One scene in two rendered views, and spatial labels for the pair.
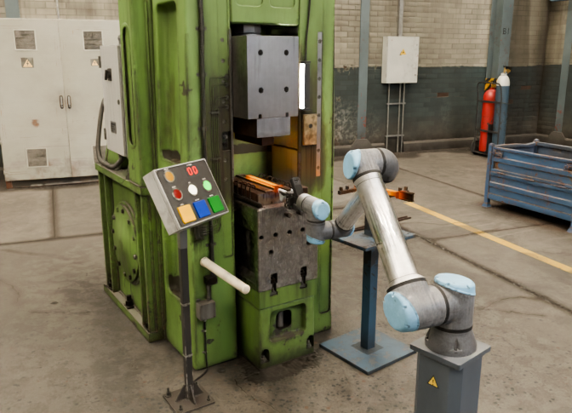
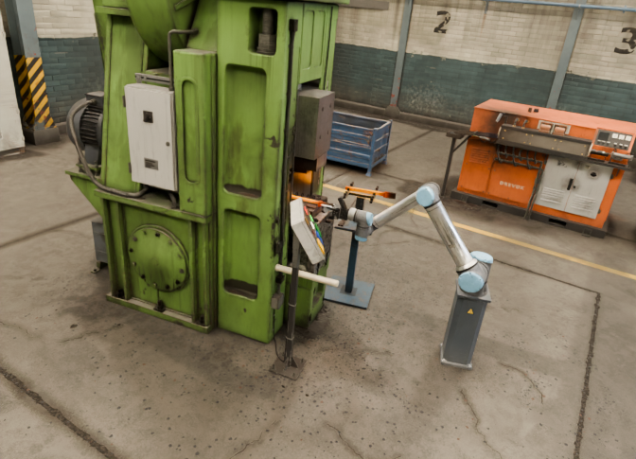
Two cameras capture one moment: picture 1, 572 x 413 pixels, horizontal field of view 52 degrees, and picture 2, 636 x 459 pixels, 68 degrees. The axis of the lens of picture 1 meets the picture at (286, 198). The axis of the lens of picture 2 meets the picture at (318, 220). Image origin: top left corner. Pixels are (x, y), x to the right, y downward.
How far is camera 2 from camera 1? 213 cm
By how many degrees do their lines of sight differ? 38
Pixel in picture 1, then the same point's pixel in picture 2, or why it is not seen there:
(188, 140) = (276, 182)
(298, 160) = (312, 176)
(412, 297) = (479, 273)
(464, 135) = not seen: hidden behind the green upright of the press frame
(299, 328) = (317, 291)
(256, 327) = (306, 301)
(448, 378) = (481, 308)
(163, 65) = (226, 115)
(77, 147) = not seen: outside the picture
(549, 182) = (352, 143)
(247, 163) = not seen: hidden behind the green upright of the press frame
